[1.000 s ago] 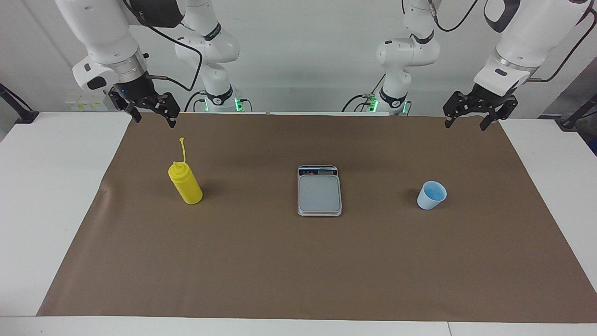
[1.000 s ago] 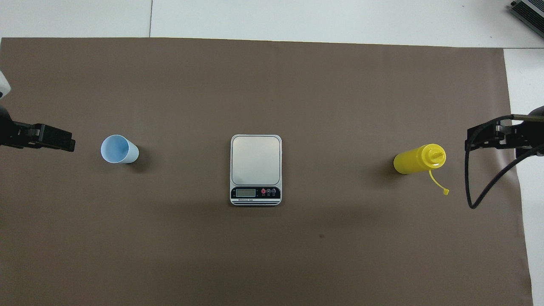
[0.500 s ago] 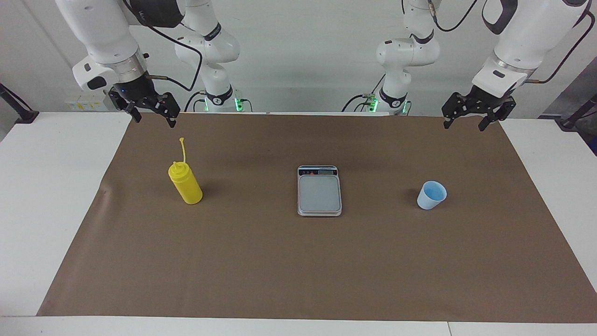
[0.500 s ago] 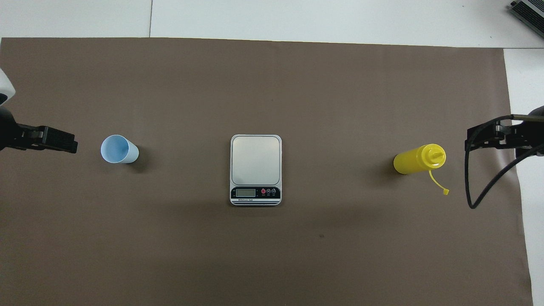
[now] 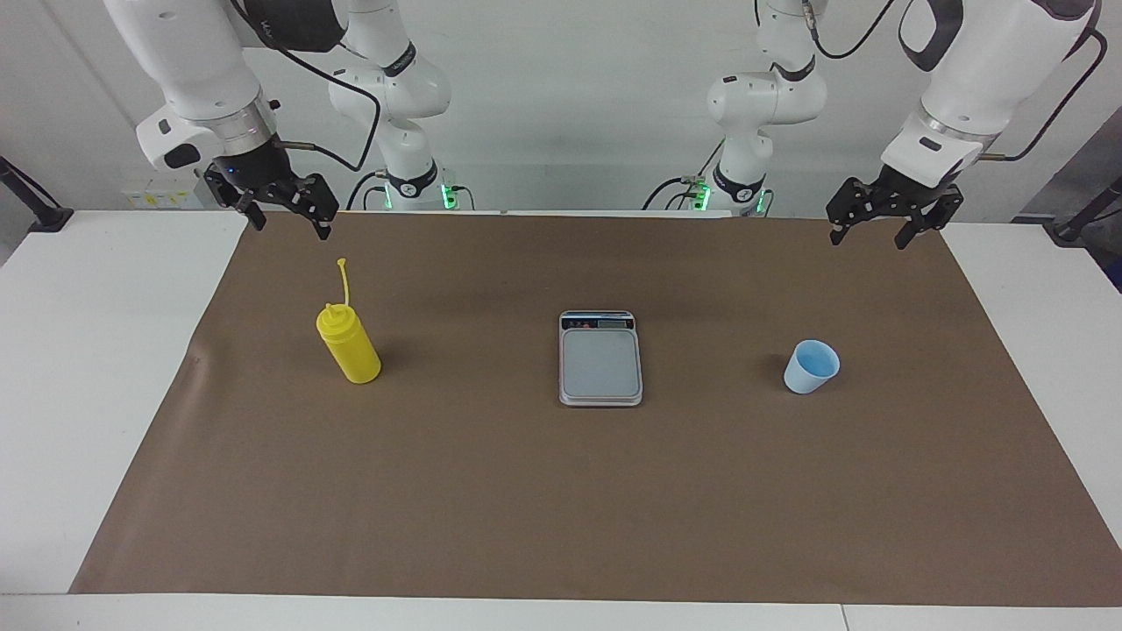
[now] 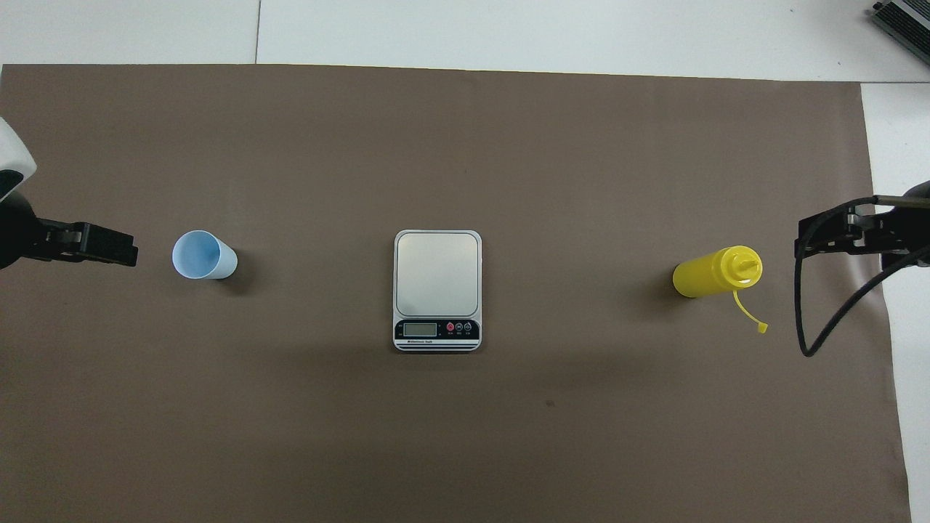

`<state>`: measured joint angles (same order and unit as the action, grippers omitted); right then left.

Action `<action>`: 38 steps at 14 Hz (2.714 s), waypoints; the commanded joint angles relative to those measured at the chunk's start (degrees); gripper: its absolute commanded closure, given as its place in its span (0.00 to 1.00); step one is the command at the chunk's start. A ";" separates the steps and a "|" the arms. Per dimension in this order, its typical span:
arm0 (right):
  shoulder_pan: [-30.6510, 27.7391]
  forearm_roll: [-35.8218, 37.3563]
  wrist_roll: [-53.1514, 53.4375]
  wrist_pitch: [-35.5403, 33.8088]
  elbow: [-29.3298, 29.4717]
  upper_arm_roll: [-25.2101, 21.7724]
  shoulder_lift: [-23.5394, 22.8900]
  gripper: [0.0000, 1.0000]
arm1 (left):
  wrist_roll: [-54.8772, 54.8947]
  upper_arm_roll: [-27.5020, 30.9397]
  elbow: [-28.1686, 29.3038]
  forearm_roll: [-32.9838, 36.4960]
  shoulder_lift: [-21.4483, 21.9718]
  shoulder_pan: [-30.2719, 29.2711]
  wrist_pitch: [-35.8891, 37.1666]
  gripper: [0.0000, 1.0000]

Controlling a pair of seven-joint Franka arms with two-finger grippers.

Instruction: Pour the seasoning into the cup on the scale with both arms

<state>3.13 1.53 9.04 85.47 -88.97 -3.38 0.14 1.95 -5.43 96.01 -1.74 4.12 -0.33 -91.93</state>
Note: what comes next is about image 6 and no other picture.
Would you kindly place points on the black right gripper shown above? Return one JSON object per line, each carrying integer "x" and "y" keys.
{"x": 908, "y": 232}

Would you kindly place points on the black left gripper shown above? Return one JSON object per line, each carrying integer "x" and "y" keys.
{"x": 18, "y": 236}

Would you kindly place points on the light blue plastic cup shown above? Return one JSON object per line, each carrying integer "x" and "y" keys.
{"x": 196, "y": 254}

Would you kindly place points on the yellow squeeze bottle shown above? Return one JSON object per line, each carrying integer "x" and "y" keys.
{"x": 705, "y": 276}

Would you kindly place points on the silver digital kitchen scale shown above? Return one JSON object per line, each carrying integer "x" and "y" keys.
{"x": 436, "y": 272}

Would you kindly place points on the grey metal device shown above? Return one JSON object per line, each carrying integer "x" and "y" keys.
{"x": 908, "y": 25}

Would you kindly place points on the brown table mat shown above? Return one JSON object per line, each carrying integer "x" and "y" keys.
{"x": 508, "y": 436}

